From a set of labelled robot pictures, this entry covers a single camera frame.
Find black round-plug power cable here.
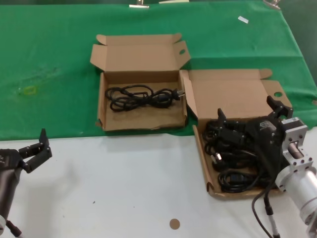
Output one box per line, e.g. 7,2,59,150
105,85,186,113

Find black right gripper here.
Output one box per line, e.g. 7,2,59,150
217,95,294,174

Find black coiled power cable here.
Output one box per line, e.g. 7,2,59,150
217,171,278,194

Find green table cloth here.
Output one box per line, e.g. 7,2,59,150
0,0,317,141

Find black tangled power cable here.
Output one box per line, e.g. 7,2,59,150
203,119,248,159

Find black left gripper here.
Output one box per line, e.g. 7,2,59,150
0,128,53,218

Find open cardboard box intact edge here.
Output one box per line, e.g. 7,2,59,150
178,68,293,201

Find black cable with silver plug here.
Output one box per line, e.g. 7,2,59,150
209,148,263,172

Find left arm cable with connector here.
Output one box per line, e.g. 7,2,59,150
5,220,24,238

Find metal cloth clip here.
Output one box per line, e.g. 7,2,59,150
263,0,281,10
128,0,150,8

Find open cardboard box torn edge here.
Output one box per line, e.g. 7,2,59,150
90,33,191,131

